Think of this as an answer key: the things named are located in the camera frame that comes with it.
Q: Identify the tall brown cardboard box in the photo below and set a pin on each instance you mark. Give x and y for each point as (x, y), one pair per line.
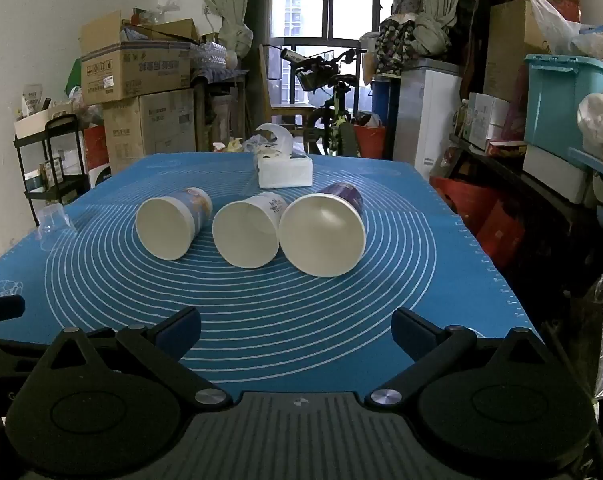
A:
(511, 50)

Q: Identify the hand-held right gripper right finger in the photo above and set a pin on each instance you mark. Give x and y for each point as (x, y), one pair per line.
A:
(410, 332)

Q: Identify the white cloth bundle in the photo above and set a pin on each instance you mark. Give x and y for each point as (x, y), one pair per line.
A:
(601, 120)

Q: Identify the large printed cardboard box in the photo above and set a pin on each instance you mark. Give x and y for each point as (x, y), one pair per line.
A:
(151, 127)

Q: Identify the large white plastic bag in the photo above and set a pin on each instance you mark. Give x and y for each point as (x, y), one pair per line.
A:
(566, 30)

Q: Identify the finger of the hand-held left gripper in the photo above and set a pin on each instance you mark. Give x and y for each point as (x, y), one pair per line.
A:
(1, 308)

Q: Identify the red bucket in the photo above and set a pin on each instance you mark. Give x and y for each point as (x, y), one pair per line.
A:
(370, 141)

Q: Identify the red bags pile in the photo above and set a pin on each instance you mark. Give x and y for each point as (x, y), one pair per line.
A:
(481, 215)

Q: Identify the black bicycle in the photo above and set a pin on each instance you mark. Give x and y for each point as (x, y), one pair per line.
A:
(326, 110)

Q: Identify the white printed carton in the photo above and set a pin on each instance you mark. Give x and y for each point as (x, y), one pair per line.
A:
(486, 117)

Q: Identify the green tied curtain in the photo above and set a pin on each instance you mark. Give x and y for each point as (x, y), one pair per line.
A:
(226, 5)
(436, 5)

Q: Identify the purple paper cup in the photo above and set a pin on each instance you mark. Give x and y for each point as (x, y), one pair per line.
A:
(322, 236)

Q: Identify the white foam box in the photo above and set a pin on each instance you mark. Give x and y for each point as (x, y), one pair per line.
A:
(554, 172)

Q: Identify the wooden chair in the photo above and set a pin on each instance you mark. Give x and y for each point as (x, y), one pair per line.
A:
(281, 105)

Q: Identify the white tray box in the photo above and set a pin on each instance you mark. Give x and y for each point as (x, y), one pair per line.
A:
(41, 120)

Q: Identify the floral cloth bundle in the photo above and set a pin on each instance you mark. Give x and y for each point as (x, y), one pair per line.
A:
(394, 45)

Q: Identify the white paper cup blue print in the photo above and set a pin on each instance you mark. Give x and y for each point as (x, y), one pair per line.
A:
(244, 236)

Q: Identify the teal plastic storage bin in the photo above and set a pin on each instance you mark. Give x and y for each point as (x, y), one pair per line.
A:
(556, 105)

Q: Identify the black trolley rack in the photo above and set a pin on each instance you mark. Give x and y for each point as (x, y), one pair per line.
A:
(56, 180)

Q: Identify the white chest freezer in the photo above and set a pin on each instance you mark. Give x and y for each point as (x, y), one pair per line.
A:
(426, 115)

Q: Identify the white tissue box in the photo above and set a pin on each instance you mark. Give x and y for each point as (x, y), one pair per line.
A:
(285, 172)

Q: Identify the paper cup orange blue print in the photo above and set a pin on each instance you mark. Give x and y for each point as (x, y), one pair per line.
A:
(164, 230)

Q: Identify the blue silicone baking mat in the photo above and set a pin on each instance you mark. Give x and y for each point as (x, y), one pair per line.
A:
(281, 305)

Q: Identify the clear plastic cup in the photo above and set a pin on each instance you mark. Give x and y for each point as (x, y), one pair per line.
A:
(54, 220)

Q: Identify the pack of water bottles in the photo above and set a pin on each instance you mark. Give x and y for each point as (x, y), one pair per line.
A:
(209, 60)

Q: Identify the open cardboard box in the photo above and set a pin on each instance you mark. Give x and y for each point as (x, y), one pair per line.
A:
(131, 72)

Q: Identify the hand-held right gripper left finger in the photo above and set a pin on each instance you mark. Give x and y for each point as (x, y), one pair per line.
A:
(180, 329)

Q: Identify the blue water barrel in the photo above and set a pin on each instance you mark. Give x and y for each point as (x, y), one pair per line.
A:
(382, 100)

